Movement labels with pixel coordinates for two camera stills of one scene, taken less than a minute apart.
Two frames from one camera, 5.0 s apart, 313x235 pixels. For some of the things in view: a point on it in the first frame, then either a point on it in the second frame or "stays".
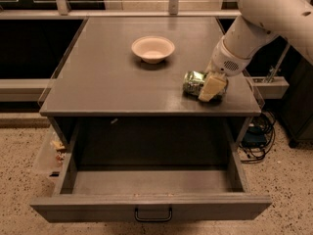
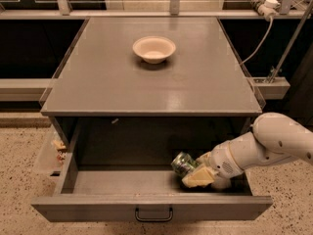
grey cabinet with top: [119, 94] stays
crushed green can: [193, 81] to [183, 164]
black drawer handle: [156, 219] stays
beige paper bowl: [153, 49] stays
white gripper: [225, 62] to [222, 162]
